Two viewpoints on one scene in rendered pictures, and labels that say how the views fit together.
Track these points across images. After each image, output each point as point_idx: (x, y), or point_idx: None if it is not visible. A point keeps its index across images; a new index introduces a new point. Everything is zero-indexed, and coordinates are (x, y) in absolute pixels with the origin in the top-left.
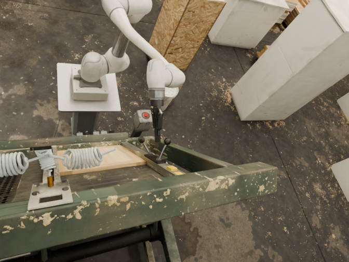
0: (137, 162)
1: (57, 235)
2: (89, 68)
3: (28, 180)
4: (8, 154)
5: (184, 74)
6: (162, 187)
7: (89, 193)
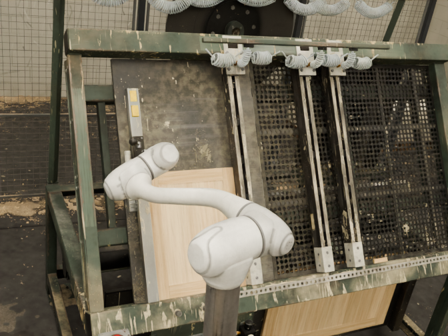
0: None
1: None
2: None
3: (254, 166)
4: (263, 56)
5: (109, 177)
6: (173, 33)
7: (214, 46)
